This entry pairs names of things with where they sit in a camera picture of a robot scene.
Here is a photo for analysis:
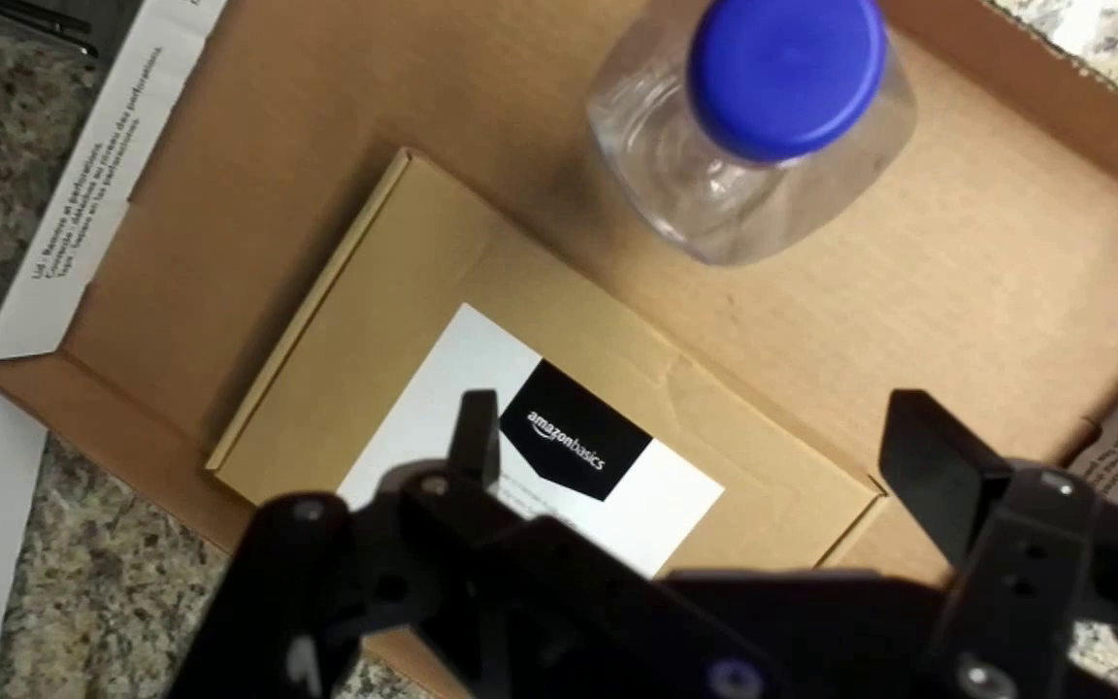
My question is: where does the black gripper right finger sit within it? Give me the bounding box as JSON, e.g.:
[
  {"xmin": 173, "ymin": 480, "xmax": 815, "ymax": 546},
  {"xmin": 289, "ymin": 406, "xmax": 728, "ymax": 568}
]
[{"xmin": 879, "ymin": 383, "xmax": 1099, "ymax": 699}]

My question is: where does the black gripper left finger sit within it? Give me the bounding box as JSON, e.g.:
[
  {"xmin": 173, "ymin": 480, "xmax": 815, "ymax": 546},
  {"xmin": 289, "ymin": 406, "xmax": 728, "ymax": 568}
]
[{"xmin": 382, "ymin": 383, "xmax": 510, "ymax": 559}]

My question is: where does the small cardboard box white label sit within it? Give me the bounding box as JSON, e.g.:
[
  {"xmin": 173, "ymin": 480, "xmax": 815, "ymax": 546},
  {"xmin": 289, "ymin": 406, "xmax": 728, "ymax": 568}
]
[{"xmin": 201, "ymin": 145, "xmax": 887, "ymax": 585}]

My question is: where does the shallow brown cardboard tray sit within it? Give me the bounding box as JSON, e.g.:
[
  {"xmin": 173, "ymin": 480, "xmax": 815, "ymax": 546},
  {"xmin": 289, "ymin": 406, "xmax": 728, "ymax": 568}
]
[{"xmin": 0, "ymin": 0, "xmax": 1118, "ymax": 699}]

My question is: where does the clear plastic bottle blue cap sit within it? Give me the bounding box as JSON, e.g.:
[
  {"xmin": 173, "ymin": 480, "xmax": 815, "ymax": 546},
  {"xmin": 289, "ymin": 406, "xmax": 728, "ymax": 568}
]
[{"xmin": 582, "ymin": 0, "xmax": 922, "ymax": 270}]

